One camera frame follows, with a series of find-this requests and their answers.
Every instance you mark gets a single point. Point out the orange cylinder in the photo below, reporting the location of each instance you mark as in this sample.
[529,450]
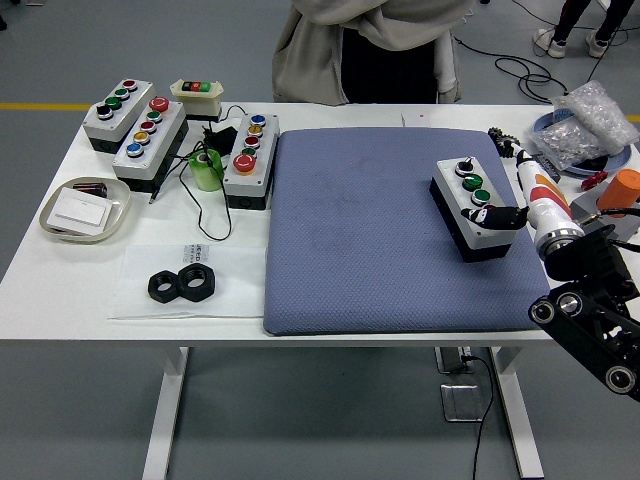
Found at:
[620,190]

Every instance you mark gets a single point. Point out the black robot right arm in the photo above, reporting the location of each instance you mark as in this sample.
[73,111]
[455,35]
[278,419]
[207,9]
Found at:
[585,280]

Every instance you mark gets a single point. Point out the grey block holder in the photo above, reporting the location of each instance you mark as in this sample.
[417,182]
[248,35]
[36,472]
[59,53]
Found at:
[586,205]

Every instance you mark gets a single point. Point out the cream switch box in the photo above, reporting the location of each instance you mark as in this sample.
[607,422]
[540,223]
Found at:
[200,102]

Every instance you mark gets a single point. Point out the black power adapter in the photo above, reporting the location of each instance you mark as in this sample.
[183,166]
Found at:
[224,137]

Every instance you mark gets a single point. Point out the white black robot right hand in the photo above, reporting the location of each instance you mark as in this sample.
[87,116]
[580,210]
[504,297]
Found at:
[542,200]

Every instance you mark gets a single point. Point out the clear printed plastic bag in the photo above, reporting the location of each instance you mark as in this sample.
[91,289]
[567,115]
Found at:
[235,285]

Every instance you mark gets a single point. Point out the black toothed gear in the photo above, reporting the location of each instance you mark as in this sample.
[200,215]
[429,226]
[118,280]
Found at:
[502,139]

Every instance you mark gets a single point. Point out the white table leg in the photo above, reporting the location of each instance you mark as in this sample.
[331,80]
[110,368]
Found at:
[167,410]
[520,420]

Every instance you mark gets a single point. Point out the clear bag of metal parts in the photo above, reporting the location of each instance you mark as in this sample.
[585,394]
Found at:
[570,142]

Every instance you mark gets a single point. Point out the dark small cartridge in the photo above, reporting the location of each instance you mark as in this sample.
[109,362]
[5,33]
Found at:
[90,189]

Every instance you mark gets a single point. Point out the white wall switch plate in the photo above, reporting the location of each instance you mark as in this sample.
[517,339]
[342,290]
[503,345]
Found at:
[80,209]

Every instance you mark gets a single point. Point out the person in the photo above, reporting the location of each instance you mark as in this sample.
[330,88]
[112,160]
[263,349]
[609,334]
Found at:
[557,45]
[380,55]

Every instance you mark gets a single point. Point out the large black hex nut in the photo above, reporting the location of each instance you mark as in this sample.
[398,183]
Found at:
[156,290]
[206,290]

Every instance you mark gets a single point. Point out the bubble wrap bag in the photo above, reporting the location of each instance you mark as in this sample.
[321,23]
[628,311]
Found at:
[600,115]

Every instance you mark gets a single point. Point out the white rounded dish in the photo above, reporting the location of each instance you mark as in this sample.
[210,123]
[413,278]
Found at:
[117,195]

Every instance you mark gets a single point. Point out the green tape roll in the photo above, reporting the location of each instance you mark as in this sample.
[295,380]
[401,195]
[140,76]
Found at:
[206,172]

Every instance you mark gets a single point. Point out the blue-grey textured mat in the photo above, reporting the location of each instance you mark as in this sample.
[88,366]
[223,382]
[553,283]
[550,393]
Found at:
[360,230]

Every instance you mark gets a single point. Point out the small red plastic part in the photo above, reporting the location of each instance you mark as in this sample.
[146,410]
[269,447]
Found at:
[594,180]

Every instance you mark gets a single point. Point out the pale blue plate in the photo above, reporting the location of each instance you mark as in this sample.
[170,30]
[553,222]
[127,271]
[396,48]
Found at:
[620,160]

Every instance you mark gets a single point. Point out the four-button control box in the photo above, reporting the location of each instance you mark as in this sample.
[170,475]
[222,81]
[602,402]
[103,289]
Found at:
[131,107]
[480,244]

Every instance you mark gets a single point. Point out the five-button box, red mushroom button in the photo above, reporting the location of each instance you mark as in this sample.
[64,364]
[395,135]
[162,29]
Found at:
[245,185]
[161,145]

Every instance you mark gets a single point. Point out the metal floor outlet plate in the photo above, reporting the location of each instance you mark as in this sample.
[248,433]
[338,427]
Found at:
[461,402]

